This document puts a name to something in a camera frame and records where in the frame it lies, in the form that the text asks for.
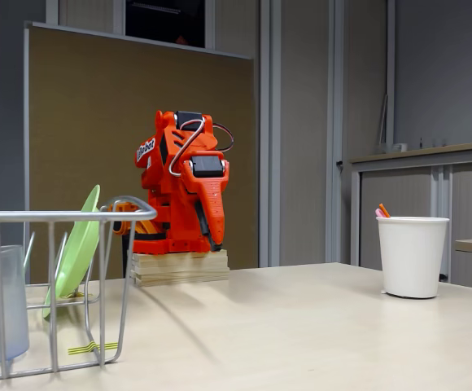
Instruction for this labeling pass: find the green plastic plate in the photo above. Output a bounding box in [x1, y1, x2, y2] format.
[42, 184, 102, 319]

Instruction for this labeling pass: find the translucent blue plastic cup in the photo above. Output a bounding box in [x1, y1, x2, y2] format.
[0, 244, 31, 367]

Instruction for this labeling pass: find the wooden base block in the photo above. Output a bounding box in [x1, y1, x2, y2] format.
[129, 248, 231, 288]

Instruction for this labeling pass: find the light orange printed part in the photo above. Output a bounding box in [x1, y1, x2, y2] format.
[107, 201, 166, 241]

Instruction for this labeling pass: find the dark transom window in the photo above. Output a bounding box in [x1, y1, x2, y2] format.
[125, 0, 207, 49]

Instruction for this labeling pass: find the brown partition board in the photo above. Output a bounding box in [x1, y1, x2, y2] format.
[23, 20, 257, 282]

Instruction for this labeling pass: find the white leaning rod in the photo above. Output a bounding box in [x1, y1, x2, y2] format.
[376, 94, 389, 155]

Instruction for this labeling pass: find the white paper cup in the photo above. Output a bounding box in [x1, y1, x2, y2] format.
[376, 216, 451, 300]

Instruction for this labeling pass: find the gripper servo wire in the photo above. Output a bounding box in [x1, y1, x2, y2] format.
[168, 117, 208, 178]

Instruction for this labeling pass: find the wrist servo wire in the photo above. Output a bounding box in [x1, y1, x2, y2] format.
[212, 121, 236, 154]

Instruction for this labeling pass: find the metal wire dish rack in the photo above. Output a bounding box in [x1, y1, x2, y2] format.
[0, 195, 159, 382]

